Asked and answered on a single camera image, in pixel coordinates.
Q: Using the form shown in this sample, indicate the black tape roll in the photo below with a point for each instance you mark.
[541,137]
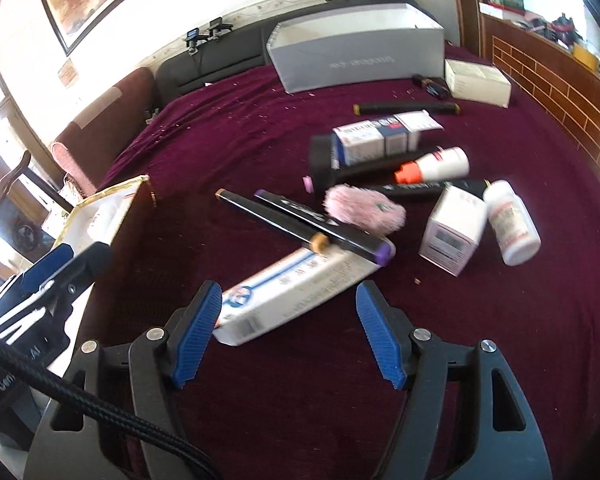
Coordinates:
[322,160]

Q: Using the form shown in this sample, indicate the small wall plaque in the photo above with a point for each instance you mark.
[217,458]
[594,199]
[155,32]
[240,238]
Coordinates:
[66,72]

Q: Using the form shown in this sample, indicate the black marker with brown cap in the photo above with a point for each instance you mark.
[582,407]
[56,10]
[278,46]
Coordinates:
[260,212]

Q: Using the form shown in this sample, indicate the pink fluffy pouch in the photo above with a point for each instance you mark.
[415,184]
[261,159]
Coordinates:
[365,210]

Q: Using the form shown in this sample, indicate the small black gadget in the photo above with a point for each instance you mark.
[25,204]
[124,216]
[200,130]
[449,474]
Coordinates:
[435,87]

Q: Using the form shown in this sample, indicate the maroon armchair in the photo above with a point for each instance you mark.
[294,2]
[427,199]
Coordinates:
[105,110]

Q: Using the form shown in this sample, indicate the black marker with yellow tip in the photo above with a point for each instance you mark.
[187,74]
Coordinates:
[420,189]

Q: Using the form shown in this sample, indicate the long white blue box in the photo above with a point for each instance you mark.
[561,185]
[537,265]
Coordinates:
[280,295]

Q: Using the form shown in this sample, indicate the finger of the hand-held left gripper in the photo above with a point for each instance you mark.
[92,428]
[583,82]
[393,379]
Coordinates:
[87,272]
[45,272]

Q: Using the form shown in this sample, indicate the white barcode medicine box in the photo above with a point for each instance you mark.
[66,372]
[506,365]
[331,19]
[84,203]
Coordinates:
[450,235]

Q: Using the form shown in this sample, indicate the black leather sofa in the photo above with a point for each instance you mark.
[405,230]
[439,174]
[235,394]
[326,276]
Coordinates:
[220,60]

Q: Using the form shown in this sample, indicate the white flap medicine box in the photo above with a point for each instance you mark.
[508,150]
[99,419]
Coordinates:
[420,121]

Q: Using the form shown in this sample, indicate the black marker with gold ends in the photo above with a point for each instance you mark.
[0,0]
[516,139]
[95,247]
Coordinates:
[405,107]

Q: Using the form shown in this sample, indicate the small cream box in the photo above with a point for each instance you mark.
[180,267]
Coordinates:
[480,85]

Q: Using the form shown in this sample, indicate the dark wooden chair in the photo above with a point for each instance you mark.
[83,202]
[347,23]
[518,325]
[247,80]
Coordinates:
[10,180]

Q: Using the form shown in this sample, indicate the red white flat box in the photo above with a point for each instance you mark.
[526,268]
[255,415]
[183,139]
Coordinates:
[500,9]

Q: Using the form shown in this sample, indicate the yellow box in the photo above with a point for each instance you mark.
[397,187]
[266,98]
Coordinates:
[585,55]

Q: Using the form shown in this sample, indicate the white pill bottle red print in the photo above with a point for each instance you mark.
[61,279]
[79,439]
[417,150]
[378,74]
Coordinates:
[512,225]

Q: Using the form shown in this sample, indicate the dark toy vehicle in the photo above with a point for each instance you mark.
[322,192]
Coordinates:
[562,27]

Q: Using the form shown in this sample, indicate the small black camera device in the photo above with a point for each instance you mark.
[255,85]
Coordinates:
[216,27]
[192,39]

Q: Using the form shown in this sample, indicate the grey shoe box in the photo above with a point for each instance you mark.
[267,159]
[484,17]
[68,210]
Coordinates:
[360,60]

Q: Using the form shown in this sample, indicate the white orange-capped glue bottle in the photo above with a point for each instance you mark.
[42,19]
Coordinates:
[445,160]

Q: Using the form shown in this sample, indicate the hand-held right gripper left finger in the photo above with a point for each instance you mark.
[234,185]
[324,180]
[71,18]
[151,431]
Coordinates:
[195,332]

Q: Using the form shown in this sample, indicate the black marker with purple cap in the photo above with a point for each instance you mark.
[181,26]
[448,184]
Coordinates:
[330,230]

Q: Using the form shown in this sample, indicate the white gold-edged box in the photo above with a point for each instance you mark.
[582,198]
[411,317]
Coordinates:
[102,215]

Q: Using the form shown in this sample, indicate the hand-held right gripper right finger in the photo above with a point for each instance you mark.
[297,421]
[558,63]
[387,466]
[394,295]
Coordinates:
[380,340]

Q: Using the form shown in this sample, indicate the blue white medicine box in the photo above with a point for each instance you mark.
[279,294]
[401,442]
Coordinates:
[360,145]

